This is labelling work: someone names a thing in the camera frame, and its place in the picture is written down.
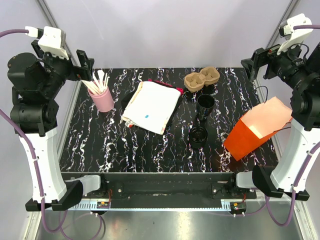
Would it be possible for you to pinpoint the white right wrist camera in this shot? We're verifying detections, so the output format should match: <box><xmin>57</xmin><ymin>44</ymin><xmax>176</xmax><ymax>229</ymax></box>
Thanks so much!
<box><xmin>278</xmin><ymin>13</ymin><xmax>313</xmax><ymax>55</ymax></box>

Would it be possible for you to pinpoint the black cup lid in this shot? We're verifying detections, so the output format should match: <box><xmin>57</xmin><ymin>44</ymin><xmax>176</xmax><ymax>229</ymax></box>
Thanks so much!
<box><xmin>188</xmin><ymin>125</ymin><xmax>208</xmax><ymax>149</ymax></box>

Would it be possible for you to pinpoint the orange paper bag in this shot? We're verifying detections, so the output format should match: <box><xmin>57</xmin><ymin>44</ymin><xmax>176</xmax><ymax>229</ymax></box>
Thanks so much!
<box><xmin>223</xmin><ymin>97</ymin><xmax>292</xmax><ymax>161</ymax></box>

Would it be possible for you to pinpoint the pink holder cup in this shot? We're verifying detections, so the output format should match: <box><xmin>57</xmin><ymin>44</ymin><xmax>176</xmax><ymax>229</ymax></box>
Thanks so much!
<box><xmin>87</xmin><ymin>88</ymin><xmax>115</xmax><ymax>113</ymax></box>

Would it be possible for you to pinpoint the brown pulp cup carrier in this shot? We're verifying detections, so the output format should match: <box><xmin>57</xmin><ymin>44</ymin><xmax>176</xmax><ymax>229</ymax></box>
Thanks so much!
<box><xmin>184</xmin><ymin>72</ymin><xmax>206</xmax><ymax>93</ymax></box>

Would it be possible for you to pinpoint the black cloth under napkins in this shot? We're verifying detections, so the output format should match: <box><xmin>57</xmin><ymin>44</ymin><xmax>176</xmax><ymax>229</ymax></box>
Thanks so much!
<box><xmin>120</xmin><ymin>79</ymin><xmax>185</xmax><ymax>131</ymax></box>

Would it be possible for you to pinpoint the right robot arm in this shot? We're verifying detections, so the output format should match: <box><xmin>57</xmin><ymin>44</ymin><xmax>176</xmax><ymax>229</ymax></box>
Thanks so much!
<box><xmin>227</xmin><ymin>43</ymin><xmax>320</xmax><ymax>201</ymax></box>

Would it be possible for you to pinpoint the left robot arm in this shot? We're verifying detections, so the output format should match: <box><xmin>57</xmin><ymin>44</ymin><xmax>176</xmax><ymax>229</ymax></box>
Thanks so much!
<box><xmin>7</xmin><ymin>40</ymin><xmax>108</xmax><ymax>212</ymax></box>

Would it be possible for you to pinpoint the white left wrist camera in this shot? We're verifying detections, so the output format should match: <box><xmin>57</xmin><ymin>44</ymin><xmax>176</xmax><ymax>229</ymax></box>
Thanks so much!
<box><xmin>24</xmin><ymin>26</ymin><xmax>70</xmax><ymax>60</ymax></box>

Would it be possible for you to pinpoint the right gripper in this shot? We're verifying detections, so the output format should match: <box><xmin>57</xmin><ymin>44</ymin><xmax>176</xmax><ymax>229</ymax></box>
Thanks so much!
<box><xmin>241</xmin><ymin>34</ymin><xmax>315</xmax><ymax>91</ymax></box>

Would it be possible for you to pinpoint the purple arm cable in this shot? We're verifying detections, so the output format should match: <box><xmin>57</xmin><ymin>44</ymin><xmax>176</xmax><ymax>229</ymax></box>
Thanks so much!
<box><xmin>234</xmin><ymin>24</ymin><xmax>320</xmax><ymax>227</ymax></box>
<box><xmin>0</xmin><ymin>28</ymin><xmax>106</xmax><ymax>240</ymax></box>

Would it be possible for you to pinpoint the black tall coffee cup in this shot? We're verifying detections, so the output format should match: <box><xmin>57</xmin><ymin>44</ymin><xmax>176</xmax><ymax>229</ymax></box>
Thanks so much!
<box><xmin>196</xmin><ymin>94</ymin><xmax>215</xmax><ymax>121</ymax></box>

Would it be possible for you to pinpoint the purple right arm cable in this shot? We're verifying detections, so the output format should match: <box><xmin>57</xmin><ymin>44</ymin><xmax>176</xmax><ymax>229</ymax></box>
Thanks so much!
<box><xmin>234</xmin><ymin>24</ymin><xmax>320</xmax><ymax>227</ymax></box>

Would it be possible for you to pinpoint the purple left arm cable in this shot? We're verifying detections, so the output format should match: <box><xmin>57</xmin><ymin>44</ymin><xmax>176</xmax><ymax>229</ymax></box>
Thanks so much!
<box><xmin>0</xmin><ymin>28</ymin><xmax>106</xmax><ymax>240</ymax></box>

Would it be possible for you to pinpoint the stack of white napkins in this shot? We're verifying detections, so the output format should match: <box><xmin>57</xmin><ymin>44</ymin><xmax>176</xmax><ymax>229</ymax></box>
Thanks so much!
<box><xmin>121</xmin><ymin>80</ymin><xmax>182</xmax><ymax>135</ymax></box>

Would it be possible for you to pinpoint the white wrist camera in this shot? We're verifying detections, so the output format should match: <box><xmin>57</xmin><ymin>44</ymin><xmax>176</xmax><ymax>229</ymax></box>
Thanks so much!
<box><xmin>24</xmin><ymin>26</ymin><xmax>70</xmax><ymax>60</ymax></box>
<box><xmin>278</xmin><ymin>13</ymin><xmax>313</xmax><ymax>55</ymax></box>

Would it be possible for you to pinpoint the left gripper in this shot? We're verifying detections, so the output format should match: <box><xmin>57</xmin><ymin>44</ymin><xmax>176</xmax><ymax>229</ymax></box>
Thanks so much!
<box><xmin>32</xmin><ymin>39</ymin><xmax>94</xmax><ymax>97</ymax></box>

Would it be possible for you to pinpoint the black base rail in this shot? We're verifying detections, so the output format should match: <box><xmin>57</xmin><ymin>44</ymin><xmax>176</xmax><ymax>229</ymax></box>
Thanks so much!
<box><xmin>76</xmin><ymin>172</ymin><xmax>257</xmax><ymax>211</ymax></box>

